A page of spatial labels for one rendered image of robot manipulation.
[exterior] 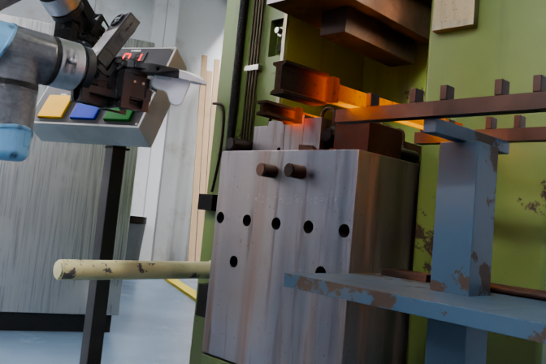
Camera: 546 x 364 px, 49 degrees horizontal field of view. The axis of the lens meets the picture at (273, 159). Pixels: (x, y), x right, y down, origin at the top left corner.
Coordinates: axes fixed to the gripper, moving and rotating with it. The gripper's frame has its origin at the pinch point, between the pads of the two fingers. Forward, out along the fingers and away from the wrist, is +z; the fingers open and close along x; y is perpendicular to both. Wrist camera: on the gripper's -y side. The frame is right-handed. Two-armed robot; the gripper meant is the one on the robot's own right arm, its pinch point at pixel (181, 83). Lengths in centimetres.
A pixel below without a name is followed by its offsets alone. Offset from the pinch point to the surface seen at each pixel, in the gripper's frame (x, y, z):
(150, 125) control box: -38.8, 2.6, 20.3
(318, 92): 34.0, 4.6, -2.0
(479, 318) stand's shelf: 57, 31, 1
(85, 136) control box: -54, 6, 12
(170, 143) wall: -542, -57, 388
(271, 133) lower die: -6.5, 3.8, 30.6
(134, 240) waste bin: -493, 64, 319
